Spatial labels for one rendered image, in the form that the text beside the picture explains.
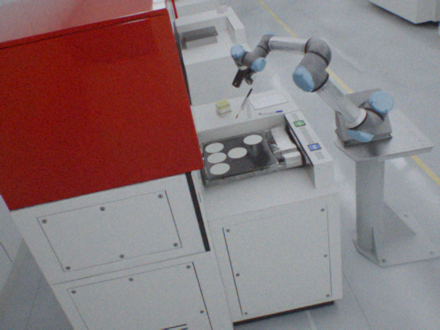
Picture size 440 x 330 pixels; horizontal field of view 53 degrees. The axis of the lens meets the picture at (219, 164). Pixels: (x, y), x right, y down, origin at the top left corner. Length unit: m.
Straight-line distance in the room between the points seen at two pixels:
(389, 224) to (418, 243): 0.22
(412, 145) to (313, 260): 0.78
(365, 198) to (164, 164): 1.43
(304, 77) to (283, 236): 0.76
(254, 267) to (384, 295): 0.84
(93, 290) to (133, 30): 1.13
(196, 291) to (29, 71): 1.15
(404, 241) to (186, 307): 1.54
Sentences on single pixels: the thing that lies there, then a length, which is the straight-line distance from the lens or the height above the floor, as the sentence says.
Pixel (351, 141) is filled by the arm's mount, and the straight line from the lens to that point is 2.43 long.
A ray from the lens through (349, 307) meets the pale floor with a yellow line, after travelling 2.68.
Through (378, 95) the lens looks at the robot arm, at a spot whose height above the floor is 1.11.
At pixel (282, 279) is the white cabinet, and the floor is 0.33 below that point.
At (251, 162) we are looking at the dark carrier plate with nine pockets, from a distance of 2.22.
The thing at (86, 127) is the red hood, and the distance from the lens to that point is 1.56.
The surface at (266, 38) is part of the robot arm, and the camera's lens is 2.36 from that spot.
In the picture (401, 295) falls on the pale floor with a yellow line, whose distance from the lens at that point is 2.76.
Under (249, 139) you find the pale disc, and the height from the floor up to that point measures 0.90.
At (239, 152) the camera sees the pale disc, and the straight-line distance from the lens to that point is 2.32.
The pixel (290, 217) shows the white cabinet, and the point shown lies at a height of 0.74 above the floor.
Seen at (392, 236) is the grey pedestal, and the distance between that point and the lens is 3.04.
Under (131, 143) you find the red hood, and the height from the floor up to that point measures 1.39.
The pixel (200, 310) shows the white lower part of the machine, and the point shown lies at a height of 0.47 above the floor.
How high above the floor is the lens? 2.10
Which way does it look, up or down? 32 degrees down
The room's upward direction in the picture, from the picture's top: 12 degrees counter-clockwise
